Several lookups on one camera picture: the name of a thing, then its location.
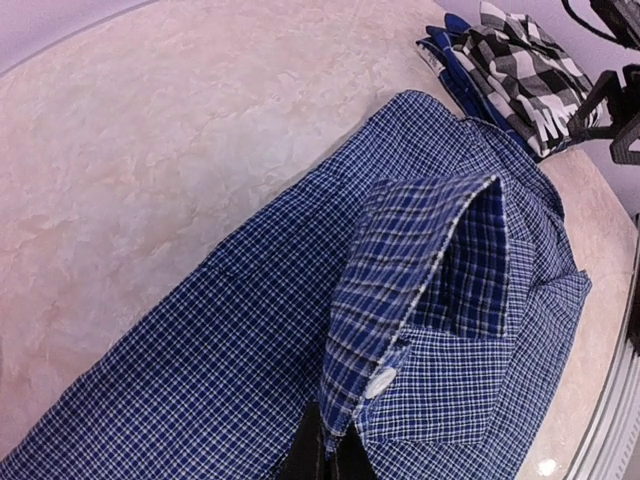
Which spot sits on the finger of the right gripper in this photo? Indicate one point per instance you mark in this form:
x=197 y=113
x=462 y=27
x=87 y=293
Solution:
x=607 y=92
x=620 y=148

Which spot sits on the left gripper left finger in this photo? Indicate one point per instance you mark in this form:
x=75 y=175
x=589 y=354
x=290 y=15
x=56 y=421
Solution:
x=306 y=459

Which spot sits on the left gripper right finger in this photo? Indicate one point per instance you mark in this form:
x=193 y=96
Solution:
x=350 y=460

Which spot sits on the blue checked long sleeve shirt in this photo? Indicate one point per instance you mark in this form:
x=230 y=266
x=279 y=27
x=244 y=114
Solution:
x=419 y=284

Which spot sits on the black white plaid folded shirt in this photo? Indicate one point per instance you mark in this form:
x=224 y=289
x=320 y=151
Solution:
x=508 y=71

